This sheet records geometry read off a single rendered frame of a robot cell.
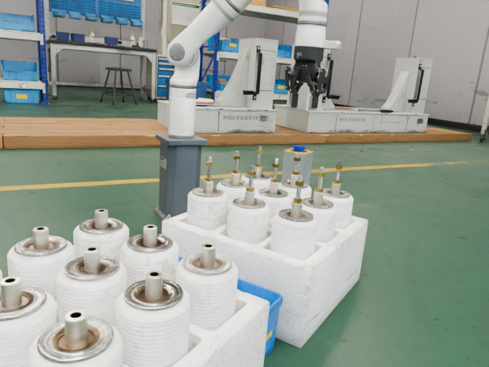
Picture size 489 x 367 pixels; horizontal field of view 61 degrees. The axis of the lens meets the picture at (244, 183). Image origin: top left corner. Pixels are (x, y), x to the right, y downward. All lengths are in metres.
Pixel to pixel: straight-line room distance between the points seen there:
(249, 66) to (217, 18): 2.05
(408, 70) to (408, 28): 2.75
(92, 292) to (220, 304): 0.18
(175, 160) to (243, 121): 1.86
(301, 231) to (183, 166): 0.70
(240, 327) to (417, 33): 6.76
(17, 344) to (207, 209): 0.55
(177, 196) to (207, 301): 0.89
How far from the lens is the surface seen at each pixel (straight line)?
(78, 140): 2.84
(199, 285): 0.62
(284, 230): 0.87
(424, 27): 7.15
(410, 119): 4.48
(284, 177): 1.32
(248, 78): 3.44
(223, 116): 3.19
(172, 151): 1.46
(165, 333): 0.55
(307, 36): 1.09
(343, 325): 1.03
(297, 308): 0.89
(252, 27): 10.58
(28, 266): 0.71
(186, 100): 1.46
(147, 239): 0.71
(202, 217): 0.99
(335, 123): 3.81
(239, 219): 0.92
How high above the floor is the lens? 0.54
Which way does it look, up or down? 15 degrees down
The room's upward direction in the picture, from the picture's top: 4 degrees clockwise
